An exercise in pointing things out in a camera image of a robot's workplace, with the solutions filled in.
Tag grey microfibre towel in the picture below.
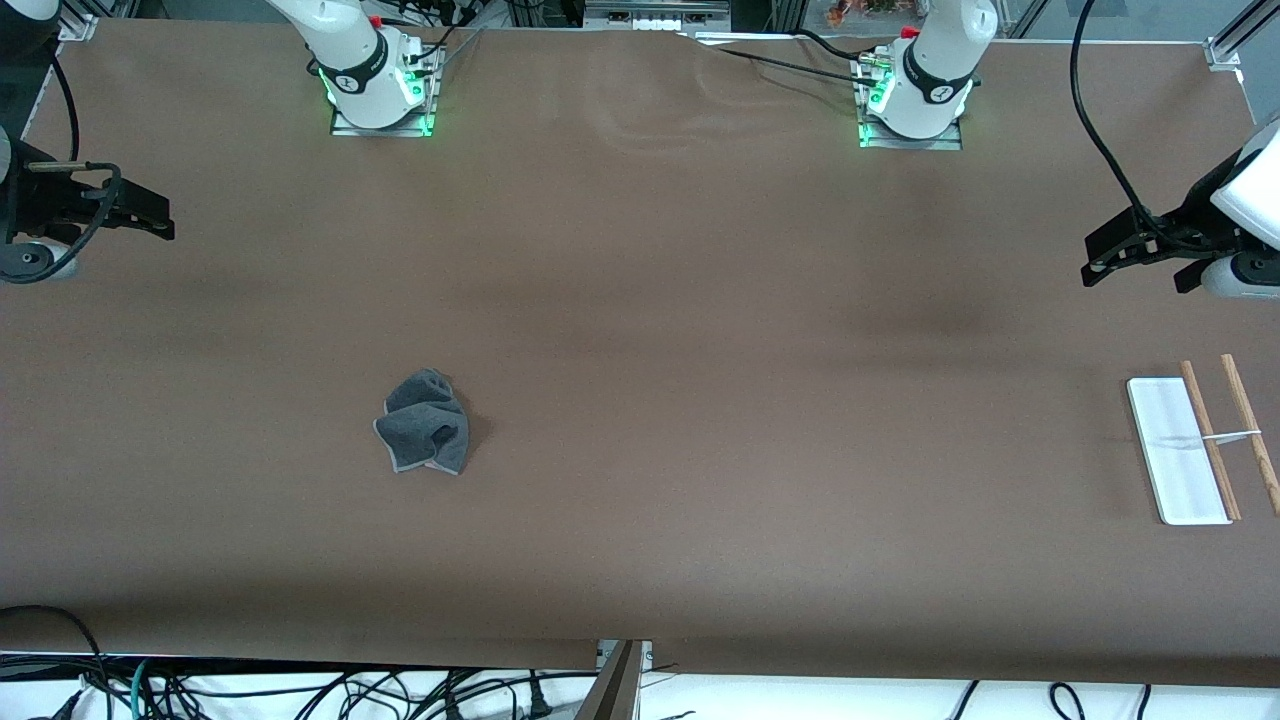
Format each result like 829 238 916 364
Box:
374 368 471 476

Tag white rack with wooden rods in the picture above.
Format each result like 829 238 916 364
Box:
1127 354 1280 526

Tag white power strip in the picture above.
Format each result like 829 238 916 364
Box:
585 0 731 31

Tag brown table cover sheet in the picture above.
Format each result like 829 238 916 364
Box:
0 18 1280 689

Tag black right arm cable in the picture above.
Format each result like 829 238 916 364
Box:
0 50 123 286

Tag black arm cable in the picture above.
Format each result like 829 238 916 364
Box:
0 50 123 286
1068 0 1216 256

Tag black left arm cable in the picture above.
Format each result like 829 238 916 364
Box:
1068 0 1216 256

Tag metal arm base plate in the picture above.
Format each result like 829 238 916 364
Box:
330 45 438 138
858 55 964 151

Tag short black table cable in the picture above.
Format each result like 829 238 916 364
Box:
795 28 873 63

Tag thick black floor cable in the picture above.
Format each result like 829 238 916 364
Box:
0 605 109 693

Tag long black table cable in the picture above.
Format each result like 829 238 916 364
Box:
680 32 869 86

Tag dark angled post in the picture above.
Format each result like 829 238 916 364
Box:
575 640 643 720

